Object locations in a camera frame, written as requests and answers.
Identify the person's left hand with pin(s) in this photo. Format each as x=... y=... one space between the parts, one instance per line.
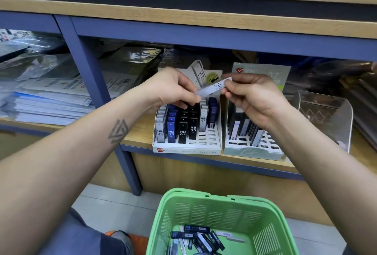
x=171 y=87

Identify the colourful printed mat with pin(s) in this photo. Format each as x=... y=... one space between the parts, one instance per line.
x=141 y=243

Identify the grey sneaker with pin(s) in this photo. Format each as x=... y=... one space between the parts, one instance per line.
x=123 y=243

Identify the person's left forearm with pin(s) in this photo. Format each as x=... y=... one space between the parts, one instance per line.
x=59 y=181

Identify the pale green display box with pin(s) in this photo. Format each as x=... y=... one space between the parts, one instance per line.
x=271 y=72

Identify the dark plastic-wrapped packs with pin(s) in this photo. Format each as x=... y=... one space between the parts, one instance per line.
x=353 y=87

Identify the person's right forearm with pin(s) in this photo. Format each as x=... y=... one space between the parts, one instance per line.
x=330 y=181

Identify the pile of lead cases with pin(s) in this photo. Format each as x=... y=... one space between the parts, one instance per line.
x=197 y=240

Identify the green plastic basket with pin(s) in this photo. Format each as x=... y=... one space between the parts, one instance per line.
x=235 y=202

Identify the clear plastic display box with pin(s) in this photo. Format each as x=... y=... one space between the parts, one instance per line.
x=330 y=113

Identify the stack of wrapped paper packs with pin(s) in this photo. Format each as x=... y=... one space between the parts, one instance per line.
x=59 y=87

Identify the person's right hand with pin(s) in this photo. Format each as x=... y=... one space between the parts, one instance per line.
x=256 y=99

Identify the white display box red label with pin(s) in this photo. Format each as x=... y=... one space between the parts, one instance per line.
x=206 y=143

